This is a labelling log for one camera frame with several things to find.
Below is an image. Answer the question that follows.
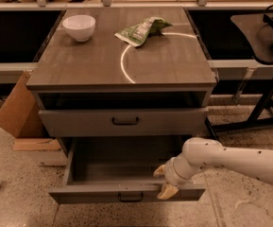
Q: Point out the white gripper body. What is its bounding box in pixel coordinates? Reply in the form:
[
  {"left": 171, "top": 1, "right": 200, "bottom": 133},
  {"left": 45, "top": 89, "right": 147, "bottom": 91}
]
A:
[{"left": 164, "top": 153, "right": 206, "bottom": 186}]

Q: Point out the grey drawer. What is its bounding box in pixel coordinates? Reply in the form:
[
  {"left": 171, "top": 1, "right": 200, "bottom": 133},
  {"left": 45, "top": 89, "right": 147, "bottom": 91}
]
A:
[
  {"left": 39, "top": 108, "right": 208, "bottom": 137},
  {"left": 48, "top": 135, "right": 207, "bottom": 205}
]

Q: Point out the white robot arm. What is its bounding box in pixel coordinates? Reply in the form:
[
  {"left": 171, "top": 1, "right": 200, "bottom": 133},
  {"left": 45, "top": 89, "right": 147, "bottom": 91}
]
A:
[{"left": 153, "top": 137, "right": 273, "bottom": 200}]

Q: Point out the grey top drawer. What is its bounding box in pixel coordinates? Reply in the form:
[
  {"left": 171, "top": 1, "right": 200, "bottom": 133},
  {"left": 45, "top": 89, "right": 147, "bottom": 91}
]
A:
[{"left": 39, "top": 108, "right": 208, "bottom": 137}]

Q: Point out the grey drawer cabinet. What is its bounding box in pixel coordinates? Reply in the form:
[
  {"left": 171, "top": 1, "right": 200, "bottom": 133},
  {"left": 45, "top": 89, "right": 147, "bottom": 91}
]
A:
[{"left": 26, "top": 7, "right": 218, "bottom": 144}]

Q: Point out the green snack bag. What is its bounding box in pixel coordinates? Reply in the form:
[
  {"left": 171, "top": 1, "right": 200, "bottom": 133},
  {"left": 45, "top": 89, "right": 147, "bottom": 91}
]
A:
[{"left": 114, "top": 16, "right": 172, "bottom": 47}]

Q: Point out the brown cardboard box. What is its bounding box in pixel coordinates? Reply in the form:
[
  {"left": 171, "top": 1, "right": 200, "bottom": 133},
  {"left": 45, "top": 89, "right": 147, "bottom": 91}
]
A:
[{"left": 0, "top": 70, "right": 67, "bottom": 167}]

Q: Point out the black side table stand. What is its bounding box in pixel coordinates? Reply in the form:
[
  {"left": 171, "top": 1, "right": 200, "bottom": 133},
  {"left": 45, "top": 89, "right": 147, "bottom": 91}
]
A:
[{"left": 204, "top": 3, "right": 273, "bottom": 140}]

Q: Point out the white ceramic bowl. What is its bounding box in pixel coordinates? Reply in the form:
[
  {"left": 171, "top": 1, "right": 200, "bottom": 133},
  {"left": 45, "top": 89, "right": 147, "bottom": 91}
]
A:
[{"left": 62, "top": 15, "right": 95, "bottom": 42}]

